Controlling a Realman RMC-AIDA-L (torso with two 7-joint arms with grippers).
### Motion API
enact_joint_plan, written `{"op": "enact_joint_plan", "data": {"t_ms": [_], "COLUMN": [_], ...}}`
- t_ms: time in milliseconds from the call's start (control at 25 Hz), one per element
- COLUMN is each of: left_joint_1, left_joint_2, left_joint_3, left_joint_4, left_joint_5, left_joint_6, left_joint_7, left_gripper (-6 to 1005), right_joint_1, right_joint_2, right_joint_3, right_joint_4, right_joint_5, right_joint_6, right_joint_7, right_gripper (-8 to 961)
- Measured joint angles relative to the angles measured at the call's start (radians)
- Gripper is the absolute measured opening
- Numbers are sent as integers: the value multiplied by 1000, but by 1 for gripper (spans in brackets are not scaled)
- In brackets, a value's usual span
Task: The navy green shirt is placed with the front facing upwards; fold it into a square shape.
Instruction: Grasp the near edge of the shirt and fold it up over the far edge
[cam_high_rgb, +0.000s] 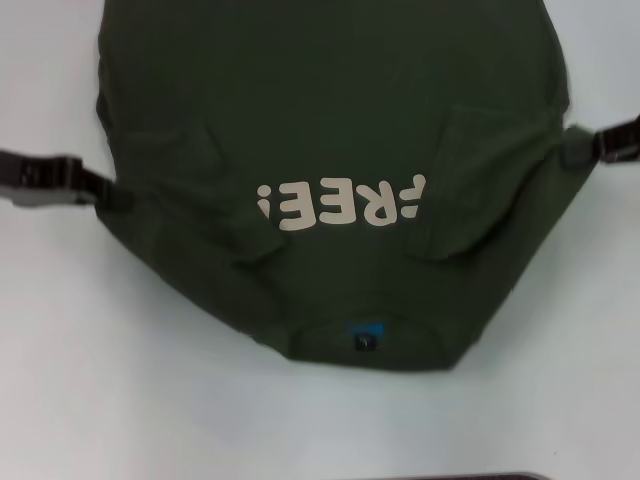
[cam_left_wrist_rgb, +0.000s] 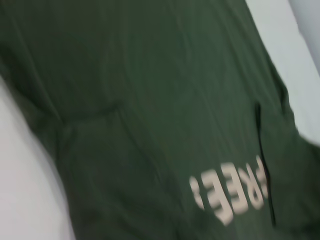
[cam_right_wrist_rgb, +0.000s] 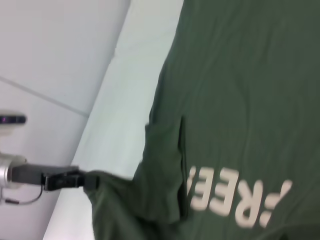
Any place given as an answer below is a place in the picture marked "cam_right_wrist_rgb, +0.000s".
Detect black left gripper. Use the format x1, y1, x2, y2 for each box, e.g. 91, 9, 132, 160
11, 163, 101, 193

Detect dark green FREE t-shirt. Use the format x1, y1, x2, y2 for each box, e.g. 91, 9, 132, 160
83, 0, 320, 240

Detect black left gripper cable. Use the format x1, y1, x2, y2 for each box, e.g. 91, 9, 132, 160
0, 184, 44, 205

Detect robot head with black camera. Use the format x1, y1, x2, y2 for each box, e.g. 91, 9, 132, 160
0, 109, 28, 137

